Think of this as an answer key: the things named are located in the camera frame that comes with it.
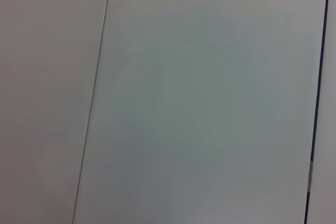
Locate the black vertical wall strip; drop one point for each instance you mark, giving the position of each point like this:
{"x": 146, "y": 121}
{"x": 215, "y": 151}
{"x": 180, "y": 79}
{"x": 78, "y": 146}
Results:
{"x": 315, "y": 124}

